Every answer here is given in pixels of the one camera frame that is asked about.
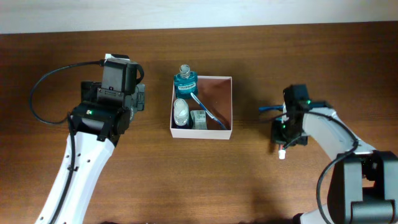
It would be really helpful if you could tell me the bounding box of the green toothpaste tube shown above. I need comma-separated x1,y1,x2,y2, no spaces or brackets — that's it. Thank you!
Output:
278,145,286,160

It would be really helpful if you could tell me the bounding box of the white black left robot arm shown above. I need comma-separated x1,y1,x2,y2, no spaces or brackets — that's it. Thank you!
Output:
36,54,145,223

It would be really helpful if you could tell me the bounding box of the blue disposable razor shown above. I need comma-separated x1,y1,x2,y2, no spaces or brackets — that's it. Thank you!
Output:
259,105,283,113

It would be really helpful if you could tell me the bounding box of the white square cardboard box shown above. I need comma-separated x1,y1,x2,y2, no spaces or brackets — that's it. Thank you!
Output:
170,76,233,140

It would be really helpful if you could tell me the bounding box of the green white soap packet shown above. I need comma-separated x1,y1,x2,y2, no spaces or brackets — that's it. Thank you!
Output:
190,110,207,130

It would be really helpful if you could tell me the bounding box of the teal mouthwash bottle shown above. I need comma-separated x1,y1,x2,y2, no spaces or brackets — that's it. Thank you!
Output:
174,65,198,99

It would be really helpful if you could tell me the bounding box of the blue white toothbrush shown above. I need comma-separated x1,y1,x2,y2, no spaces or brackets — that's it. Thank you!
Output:
190,93,227,130

